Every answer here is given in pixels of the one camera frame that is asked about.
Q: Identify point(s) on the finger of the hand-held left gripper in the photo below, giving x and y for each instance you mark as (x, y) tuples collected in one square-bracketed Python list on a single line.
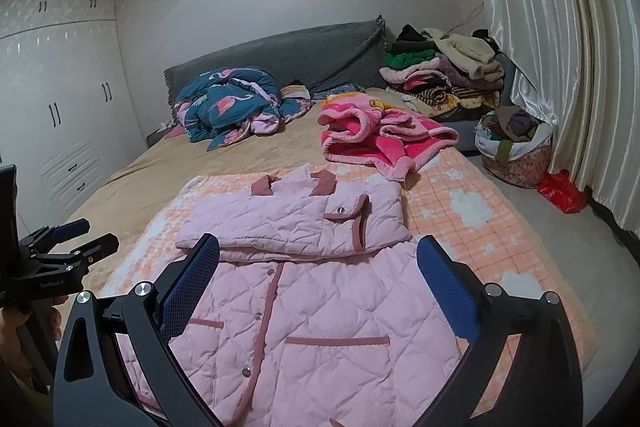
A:
[(95, 246), (65, 229)]

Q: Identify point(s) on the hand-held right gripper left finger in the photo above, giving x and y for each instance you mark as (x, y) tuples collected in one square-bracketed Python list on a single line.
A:
[(192, 282)]

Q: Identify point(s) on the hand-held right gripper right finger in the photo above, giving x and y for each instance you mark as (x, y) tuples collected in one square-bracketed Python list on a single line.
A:
[(445, 292)]

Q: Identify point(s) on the pink quilted jacket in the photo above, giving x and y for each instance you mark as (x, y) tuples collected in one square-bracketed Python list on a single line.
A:
[(310, 357)]

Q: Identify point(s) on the floral basket of clothes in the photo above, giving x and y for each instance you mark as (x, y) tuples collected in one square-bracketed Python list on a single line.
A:
[(515, 167)]

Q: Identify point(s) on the pile of folded clothes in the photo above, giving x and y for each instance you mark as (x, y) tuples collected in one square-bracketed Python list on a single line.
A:
[(450, 77)]

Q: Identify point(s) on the person's left hand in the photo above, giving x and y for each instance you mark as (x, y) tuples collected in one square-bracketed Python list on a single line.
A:
[(10, 337)]

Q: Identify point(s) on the peach checked bear blanket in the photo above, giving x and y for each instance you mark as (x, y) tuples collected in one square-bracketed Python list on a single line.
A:
[(500, 227)]

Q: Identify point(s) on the bed with beige sheet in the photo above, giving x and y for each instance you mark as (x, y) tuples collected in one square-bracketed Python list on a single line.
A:
[(150, 162)]

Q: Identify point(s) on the dark grey pillow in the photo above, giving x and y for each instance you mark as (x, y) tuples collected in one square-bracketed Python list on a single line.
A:
[(160, 138)]

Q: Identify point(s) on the red plastic bag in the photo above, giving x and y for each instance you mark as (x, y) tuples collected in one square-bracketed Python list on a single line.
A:
[(562, 192)]

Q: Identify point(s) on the white wardrobe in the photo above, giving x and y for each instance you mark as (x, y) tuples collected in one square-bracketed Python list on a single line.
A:
[(60, 72)]

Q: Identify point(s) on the grey chair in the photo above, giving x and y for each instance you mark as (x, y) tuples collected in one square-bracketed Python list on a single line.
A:
[(460, 134)]

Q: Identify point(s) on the hot pink fleece garment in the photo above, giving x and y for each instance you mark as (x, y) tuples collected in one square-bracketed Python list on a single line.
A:
[(370, 142)]

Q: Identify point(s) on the blue flamingo print duvet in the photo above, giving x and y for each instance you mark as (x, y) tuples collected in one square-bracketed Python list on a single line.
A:
[(225, 107)]

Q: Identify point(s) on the grey padded headboard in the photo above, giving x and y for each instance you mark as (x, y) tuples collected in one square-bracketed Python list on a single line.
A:
[(320, 52)]

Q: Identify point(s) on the white satin curtain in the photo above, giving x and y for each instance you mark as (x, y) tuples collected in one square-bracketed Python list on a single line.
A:
[(560, 32)]

